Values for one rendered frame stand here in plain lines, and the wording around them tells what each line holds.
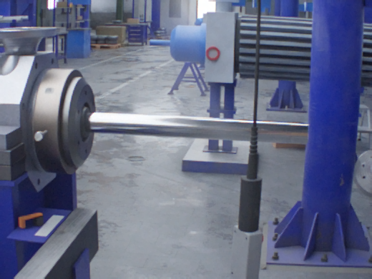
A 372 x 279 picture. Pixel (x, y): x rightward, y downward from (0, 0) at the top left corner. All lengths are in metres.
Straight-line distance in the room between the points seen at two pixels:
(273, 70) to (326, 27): 2.06
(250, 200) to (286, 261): 2.33
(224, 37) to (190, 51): 0.38
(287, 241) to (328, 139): 0.71
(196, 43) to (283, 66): 0.84
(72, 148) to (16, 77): 0.30
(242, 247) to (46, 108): 0.91
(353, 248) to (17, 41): 2.57
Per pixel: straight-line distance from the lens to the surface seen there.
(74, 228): 1.68
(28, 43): 2.05
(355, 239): 3.78
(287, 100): 9.02
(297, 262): 3.54
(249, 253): 1.25
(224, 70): 5.39
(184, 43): 5.54
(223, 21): 5.36
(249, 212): 1.23
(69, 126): 1.93
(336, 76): 3.44
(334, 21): 3.42
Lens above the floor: 1.49
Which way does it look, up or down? 12 degrees down
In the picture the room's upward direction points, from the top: 2 degrees clockwise
